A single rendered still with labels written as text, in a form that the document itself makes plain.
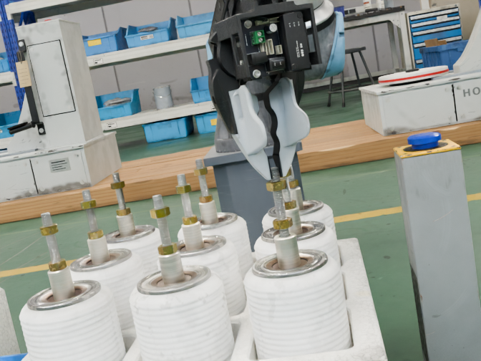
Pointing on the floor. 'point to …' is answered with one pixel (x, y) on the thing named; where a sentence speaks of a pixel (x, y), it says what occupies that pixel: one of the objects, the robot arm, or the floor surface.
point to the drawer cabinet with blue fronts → (430, 30)
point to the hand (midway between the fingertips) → (270, 164)
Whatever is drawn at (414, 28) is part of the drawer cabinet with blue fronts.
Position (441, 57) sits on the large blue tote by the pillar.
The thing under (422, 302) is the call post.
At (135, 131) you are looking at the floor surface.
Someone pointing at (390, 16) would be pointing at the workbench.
